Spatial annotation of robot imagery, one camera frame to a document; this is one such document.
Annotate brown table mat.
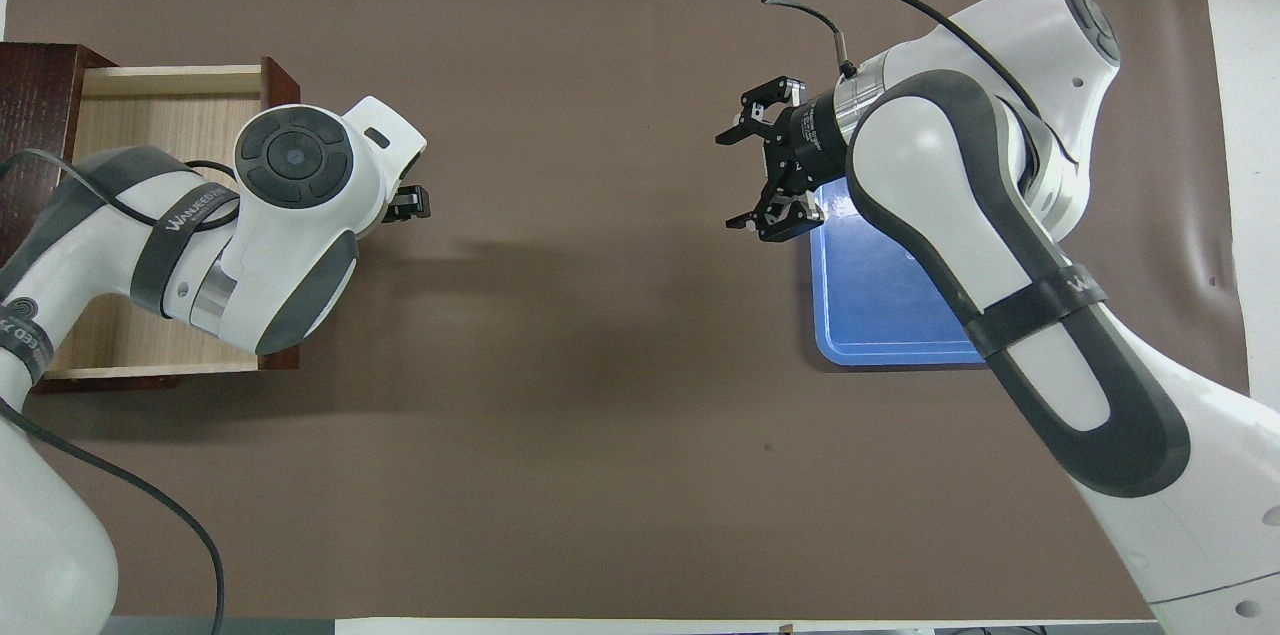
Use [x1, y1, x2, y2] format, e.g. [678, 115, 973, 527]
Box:
[3, 0, 1251, 621]

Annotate blue plastic tray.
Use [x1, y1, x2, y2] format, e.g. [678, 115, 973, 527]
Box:
[808, 190, 988, 369]

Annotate dark wood drawer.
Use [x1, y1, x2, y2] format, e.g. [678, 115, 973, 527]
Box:
[44, 56, 303, 383]

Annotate dark wooden drawer cabinet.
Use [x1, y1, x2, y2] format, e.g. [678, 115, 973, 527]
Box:
[0, 42, 183, 395]

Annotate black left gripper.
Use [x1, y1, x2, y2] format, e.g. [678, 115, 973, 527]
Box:
[383, 184, 432, 225]

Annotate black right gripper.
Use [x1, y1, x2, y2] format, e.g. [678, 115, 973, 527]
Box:
[715, 74, 853, 245]

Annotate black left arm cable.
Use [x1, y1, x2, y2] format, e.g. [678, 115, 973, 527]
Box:
[0, 149, 243, 635]

